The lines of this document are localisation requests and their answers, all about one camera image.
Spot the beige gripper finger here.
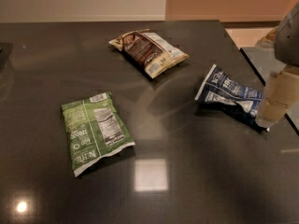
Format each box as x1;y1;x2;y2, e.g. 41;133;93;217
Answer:
255;65;299;129

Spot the brown chip bag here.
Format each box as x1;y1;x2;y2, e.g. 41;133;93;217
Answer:
109;29;189;78

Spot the blue chip bag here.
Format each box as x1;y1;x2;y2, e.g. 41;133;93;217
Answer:
194;64;269;133

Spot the green chip bag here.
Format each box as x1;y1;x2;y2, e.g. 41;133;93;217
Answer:
61;92;135;177

